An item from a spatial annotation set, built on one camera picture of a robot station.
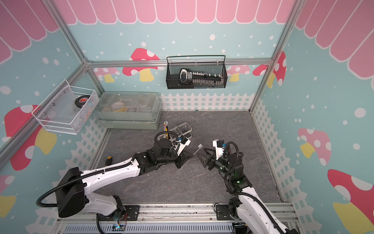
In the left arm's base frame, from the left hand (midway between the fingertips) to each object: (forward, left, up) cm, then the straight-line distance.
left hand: (191, 158), depth 75 cm
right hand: (+2, -5, +2) cm, 5 cm away
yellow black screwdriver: (+6, +53, -17) cm, 56 cm away
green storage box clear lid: (+36, +44, -2) cm, 57 cm away
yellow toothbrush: (+20, +16, -8) cm, 27 cm away
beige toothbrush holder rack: (+30, +6, -15) cm, 35 cm away
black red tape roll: (+25, +61, +16) cm, 68 cm away
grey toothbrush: (+5, -4, +4) cm, 7 cm away
